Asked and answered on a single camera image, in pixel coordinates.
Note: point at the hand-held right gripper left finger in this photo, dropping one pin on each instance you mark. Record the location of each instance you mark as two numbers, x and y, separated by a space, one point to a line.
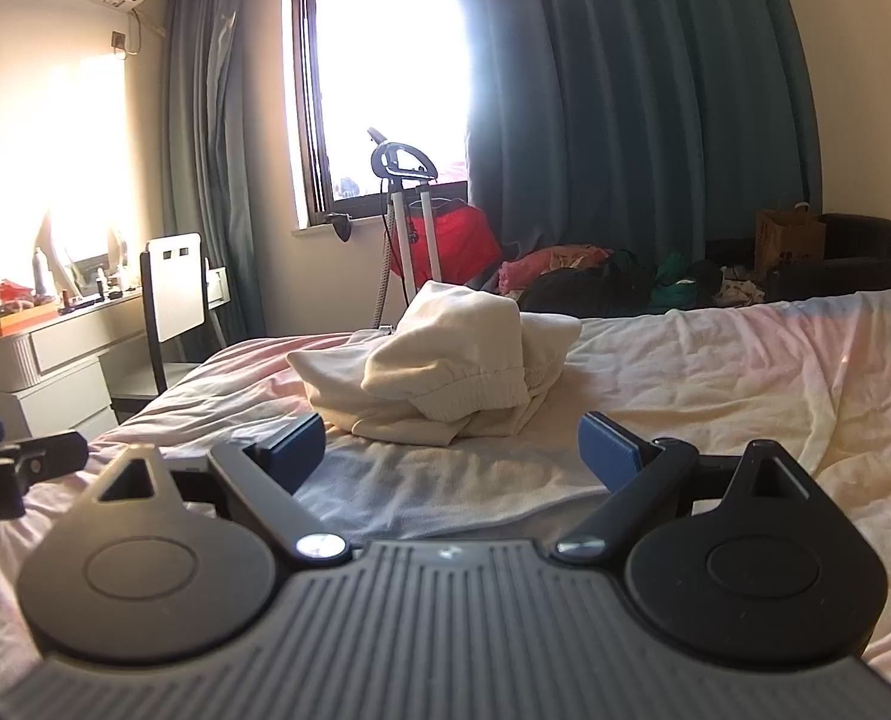
299 441

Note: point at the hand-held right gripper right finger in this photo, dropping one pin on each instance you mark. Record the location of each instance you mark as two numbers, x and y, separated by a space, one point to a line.
604 450

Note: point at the cream hoodie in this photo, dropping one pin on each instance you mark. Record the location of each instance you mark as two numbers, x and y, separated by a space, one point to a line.
445 345

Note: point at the pink clothes pile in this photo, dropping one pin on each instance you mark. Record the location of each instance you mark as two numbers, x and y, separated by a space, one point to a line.
558 261

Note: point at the white dressing desk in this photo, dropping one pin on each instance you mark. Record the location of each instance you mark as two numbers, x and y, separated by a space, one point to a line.
63 349

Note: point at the cosmetics clutter on desk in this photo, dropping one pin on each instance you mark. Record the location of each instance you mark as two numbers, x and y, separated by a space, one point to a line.
18 307

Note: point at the bed with pink sheet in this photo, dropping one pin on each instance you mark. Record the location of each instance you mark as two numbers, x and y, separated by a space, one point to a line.
715 367

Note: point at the black cloth pile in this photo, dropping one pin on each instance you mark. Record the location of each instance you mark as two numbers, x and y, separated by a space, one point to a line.
588 292

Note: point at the green cloth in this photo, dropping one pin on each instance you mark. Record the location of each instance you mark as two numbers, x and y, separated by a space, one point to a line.
674 281

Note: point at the white backed chair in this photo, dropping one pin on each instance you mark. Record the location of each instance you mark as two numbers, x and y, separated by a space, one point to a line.
175 292

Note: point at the red bag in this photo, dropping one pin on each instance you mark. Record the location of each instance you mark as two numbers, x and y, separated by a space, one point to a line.
462 240

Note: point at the brown paper bag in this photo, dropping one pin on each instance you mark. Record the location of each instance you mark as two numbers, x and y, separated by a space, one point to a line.
789 240

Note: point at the black sofa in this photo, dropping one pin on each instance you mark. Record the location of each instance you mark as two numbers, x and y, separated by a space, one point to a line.
865 255

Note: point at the teal curtain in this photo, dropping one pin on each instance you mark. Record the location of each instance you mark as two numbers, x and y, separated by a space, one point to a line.
640 90

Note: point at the dark framed window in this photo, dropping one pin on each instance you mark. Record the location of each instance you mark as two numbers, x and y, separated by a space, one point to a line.
385 52

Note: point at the wall power outlet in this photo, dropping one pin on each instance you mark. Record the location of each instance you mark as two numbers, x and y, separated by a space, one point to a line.
118 43

